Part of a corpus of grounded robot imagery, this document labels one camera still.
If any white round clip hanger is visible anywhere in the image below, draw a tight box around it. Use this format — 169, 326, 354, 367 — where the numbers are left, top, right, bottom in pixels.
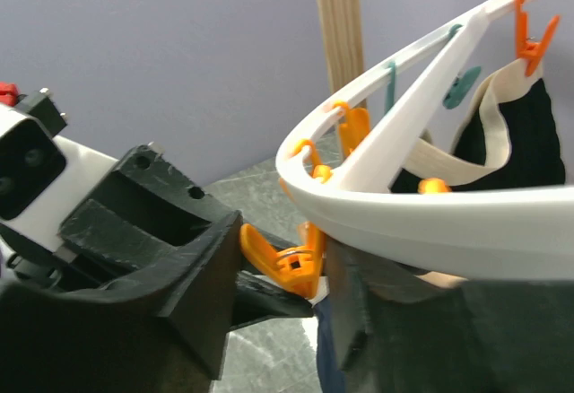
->
275, 0, 573, 280

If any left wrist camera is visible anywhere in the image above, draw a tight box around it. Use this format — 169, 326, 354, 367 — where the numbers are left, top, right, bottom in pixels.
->
1, 83, 117, 252

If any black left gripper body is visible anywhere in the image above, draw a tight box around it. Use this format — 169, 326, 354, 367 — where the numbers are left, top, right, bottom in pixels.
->
1, 145, 313, 330

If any wooden hanger stand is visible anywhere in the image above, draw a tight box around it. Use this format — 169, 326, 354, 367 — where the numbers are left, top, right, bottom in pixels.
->
316, 0, 364, 93

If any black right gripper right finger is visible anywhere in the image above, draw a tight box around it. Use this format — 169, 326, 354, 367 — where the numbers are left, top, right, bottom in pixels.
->
325, 240, 573, 392

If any black hanging underwear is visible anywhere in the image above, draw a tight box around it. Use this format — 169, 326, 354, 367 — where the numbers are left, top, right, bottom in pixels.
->
390, 59, 566, 193

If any navy blue underwear beige waistband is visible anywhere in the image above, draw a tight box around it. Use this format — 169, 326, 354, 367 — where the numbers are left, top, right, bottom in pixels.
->
313, 277, 345, 393

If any orange clip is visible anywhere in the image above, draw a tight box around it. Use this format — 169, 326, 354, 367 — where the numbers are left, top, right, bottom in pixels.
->
275, 138, 333, 185
513, 0, 561, 77
239, 223, 326, 299
332, 100, 370, 159

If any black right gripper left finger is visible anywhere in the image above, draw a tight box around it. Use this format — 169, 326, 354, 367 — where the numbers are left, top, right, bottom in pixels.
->
1, 212, 242, 392

